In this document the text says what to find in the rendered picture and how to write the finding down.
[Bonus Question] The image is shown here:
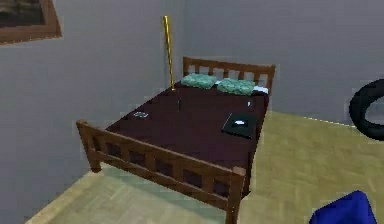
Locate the brown wooden bed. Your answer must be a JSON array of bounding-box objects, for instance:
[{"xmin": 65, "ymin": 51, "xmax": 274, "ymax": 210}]
[{"xmin": 75, "ymin": 55, "xmax": 277, "ymax": 224}]

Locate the green pillow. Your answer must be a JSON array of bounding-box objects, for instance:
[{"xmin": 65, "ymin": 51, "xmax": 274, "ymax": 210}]
[
  {"xmin": 216, "ymin": 77, "xmax": 257, "ymax": 96},
  {"xmin": 180, "ymin": 73, "xmax": 218, "ymax": 90}
]

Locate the black closed laptop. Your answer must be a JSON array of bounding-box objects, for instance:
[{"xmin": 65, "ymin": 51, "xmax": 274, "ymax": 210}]
[{"xmin": 221, "ymin": 112, "xmax": 258, "ymax": 139}]

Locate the yellow baseball bat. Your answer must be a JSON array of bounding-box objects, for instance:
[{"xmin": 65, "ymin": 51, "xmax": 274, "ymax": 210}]
[{"xmin": 162, "ymin": 15, "xmax": 176, "ymax": 92}]

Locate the blue cloth object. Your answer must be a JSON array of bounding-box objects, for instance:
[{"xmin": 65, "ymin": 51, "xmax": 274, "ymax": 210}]
[{"xmin": 308, "ymin": 189, "xmax": 379, "ymax": 224}]

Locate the brown framed picture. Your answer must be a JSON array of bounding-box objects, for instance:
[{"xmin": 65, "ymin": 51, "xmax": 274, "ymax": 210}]
[{"xmin": 0, "ymin": 0, "xmax": 63, "ymax": 46}]

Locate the black ring object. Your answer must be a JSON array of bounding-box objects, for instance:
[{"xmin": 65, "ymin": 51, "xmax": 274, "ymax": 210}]
[{"xmin": 348, "ymin": 78, "xmax": 384, "ymax": 142}]

